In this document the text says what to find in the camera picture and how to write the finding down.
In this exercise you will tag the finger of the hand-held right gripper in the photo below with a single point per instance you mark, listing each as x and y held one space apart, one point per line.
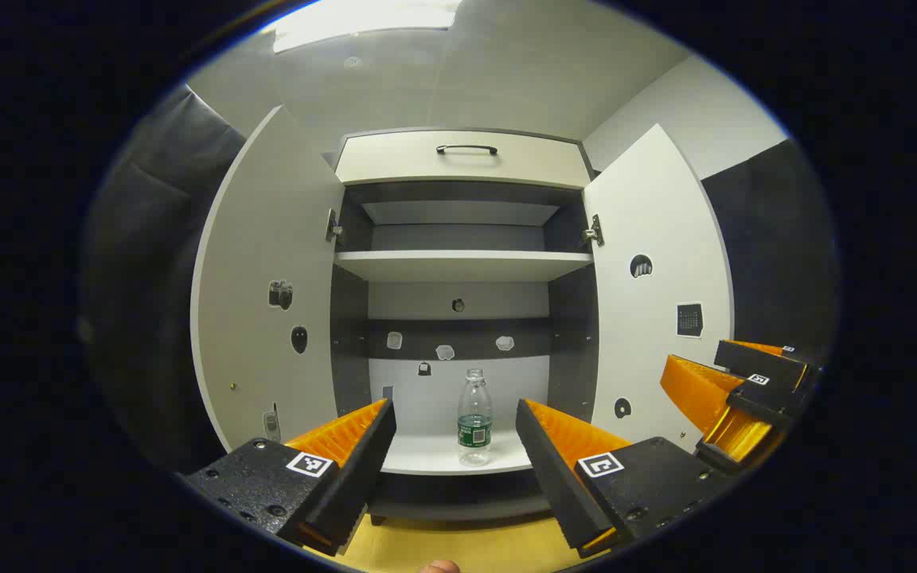
745 362
801 356

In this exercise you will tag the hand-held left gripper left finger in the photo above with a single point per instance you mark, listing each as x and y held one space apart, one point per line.
355 469

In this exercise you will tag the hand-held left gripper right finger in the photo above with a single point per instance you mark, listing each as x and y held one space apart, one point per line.
558 477

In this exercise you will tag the clear plastic bottle green label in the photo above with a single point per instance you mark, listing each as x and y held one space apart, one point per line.
474 422

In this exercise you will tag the white and grey cabinet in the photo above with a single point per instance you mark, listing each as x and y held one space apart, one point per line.
458 338

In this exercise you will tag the white door with headphones sticker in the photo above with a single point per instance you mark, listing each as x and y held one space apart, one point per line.
657 215

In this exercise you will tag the white door with camera sticker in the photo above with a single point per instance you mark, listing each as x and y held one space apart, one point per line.
267 239

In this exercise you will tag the dark cabinet foot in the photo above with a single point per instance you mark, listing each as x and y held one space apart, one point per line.
378 519

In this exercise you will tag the white cabinet shelf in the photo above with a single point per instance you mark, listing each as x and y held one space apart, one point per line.
462 265
427 455

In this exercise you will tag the metal door hinge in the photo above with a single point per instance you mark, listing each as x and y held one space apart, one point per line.
334 229
592 232

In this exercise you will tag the white cabinet drawer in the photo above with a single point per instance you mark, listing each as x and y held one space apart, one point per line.
458 165

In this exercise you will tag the ceiling light panel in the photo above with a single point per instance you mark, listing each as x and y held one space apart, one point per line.
363 20

